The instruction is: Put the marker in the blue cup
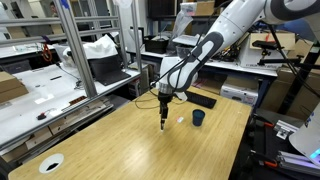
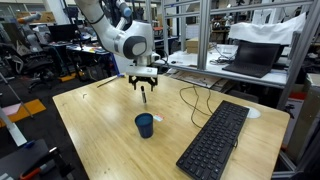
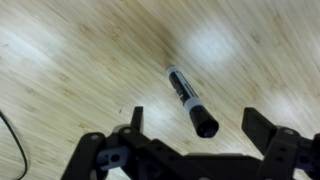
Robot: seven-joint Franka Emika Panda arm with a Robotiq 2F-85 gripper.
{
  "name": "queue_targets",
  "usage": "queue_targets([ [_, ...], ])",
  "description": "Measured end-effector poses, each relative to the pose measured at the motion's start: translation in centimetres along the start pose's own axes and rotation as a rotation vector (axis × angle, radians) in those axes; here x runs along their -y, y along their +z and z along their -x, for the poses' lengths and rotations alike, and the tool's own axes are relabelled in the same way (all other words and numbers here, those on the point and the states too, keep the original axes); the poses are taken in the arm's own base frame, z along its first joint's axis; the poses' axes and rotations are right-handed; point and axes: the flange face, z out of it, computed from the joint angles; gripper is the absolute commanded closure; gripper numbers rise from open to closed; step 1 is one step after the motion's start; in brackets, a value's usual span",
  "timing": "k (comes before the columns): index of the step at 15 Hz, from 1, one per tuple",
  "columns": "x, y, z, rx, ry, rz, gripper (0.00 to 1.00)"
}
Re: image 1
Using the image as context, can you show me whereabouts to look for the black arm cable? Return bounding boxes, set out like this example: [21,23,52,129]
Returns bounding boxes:
[149,31,209,90]

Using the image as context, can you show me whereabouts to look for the clear plastic bag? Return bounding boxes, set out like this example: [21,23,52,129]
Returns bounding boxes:
[170,2,198,38]

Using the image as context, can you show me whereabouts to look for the aluminium frame shelf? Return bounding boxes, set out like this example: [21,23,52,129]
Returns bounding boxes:
[0,0,145,153]

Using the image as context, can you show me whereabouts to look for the white box with dark print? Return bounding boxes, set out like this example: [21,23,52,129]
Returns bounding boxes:
[219,82,260,107]

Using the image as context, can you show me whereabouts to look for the black camera on stand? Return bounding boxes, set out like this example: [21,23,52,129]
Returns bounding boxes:
[250,24,320,101]

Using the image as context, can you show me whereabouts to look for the cardboard box on shelf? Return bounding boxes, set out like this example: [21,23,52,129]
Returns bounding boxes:
[0,70,30,104]

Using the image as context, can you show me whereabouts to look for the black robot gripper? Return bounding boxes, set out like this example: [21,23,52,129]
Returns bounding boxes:
[157,90,175,131]

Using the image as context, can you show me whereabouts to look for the cables on shelf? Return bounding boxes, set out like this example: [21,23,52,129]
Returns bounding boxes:
[54,62,85,91]

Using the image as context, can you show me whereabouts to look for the black computer keyboard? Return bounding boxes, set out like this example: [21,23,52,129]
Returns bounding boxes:
[184,90,218,110]

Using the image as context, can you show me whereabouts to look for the black storage bin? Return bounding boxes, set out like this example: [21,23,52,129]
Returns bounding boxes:
[143,34,170,55]

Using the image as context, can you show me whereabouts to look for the clamp with orange handle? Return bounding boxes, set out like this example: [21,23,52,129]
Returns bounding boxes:
[249,150,280,169]
[252,114,278,130]

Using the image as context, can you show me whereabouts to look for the aluminium extrusion bars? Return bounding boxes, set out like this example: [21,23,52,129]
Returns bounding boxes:
[275,150,320,178]

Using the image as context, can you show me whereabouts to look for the black keyboard cable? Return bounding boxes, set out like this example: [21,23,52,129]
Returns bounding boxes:
[134,87,162,111]

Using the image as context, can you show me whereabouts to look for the blue plastic cup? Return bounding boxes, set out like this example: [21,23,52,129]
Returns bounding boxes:
[192,109,206,127]

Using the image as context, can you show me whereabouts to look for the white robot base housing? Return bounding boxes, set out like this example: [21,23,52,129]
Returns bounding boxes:
[288,102,320,168]

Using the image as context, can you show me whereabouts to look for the white cloth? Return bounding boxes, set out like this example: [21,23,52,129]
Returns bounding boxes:
[62,34,120,69]

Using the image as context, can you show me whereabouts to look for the large brown cardboard box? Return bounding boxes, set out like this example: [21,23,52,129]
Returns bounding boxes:
[259,65,320,122]

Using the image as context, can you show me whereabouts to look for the white table grommet with hole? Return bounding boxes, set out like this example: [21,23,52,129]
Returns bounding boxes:
[38,153,65,175]

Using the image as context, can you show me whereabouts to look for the silver metal bracket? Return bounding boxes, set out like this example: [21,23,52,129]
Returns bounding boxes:
[273,119,298,141]

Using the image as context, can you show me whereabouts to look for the black laptop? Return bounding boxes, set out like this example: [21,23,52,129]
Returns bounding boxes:
[87,54,132,87]

